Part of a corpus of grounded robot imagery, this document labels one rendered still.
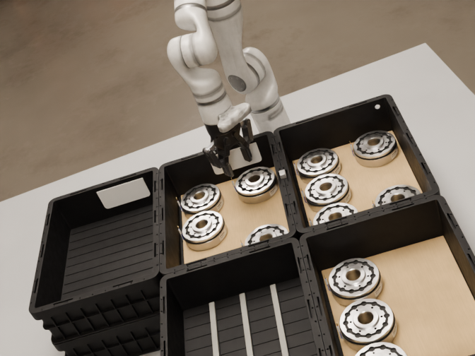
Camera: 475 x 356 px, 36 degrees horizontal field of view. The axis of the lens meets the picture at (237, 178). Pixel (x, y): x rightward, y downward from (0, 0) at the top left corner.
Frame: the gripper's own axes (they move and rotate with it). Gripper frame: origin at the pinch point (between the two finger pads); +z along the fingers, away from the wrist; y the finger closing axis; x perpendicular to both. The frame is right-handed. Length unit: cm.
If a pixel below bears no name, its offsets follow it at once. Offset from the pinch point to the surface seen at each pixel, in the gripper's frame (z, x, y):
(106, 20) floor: 90, -332, -141
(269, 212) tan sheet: 11.2, 8.0, 1.7
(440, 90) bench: 24, 5, -69
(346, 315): 8.8, 45.6, 17.4
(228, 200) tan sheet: 11.0, -4.7, 3.7
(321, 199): 8.4, 19.5, -5.4
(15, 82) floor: 90, -329, -61
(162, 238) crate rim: 1.1, 1.7, 26.0
